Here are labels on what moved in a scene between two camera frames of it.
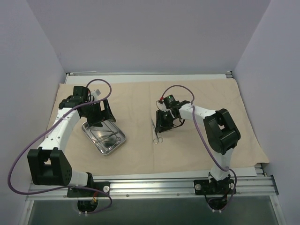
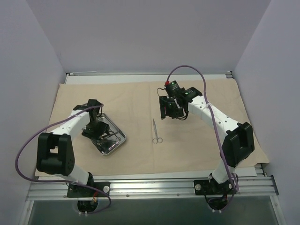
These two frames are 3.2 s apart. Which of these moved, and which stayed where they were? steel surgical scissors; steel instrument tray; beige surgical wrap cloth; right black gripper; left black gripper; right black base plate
Moved: left black gripper; right black gripper
Stayed: right black base plate; steel instrument tray; beige surgical wrap cloth; steel surgical scissors
